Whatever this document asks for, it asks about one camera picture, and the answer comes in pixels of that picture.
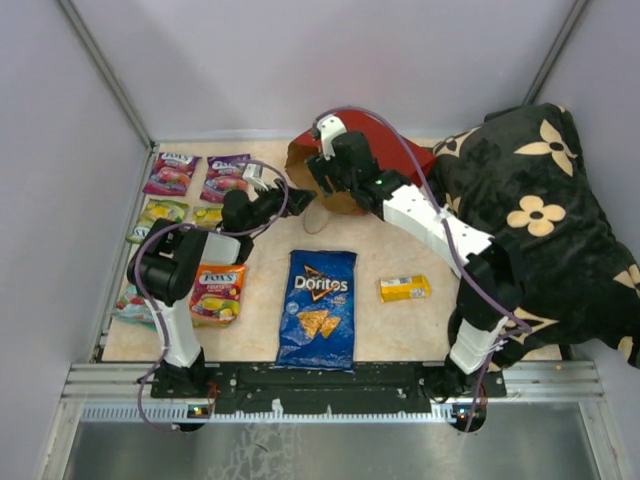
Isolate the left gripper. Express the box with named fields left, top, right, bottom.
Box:
left=244, top=178, right=318, bottom=236

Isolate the twisted paper bag handle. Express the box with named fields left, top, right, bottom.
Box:
left=303, top=203, right=331, bottom=235

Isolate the red paper bag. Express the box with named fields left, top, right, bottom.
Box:
left=285, top=110, right=423, bottom=216

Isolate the green Fox's spring tea packet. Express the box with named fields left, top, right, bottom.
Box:
left=192, top=204, right=223, bottom=229

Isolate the orange Fox's fruits packet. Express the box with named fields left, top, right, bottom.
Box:
left=189, top=263, right=247, bottom=327

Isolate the purple snack packet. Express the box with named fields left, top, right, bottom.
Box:
left=143, top=152, right=200, bottom=197

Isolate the yellow snack bar packet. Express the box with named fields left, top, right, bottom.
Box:
left=378, top=275, right=431, bottom=303

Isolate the blue snack packet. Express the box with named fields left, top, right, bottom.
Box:
left=275, top=249, right=357, bottom=372

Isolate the teal Fox's candy packet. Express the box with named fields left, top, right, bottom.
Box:
left=111, top=283, right=156, bottom=330

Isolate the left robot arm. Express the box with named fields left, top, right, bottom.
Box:
left=127, top=179, right=316, bottom=397

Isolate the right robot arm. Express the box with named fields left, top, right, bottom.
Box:
left=306, top=128, right=525, bottom=396

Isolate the black floral blanket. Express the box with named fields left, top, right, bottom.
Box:
left=428, top=103, right=639, bottom=370

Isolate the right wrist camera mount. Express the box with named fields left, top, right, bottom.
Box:
left=311, top=114, right=347, bottom=160

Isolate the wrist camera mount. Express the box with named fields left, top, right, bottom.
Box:
left=242, top=163, right=269, bottom=192
left=311, top=114, right=347, bottom=160

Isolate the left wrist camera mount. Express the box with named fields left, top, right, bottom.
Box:
left=242, top=163, right=269, bottom=192

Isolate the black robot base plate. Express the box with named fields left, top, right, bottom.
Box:
left=149, top=359, right=507, bottom=416

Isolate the aluminium frame rail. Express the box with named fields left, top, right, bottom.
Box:
left=62, top=361, right=604, bottom=425

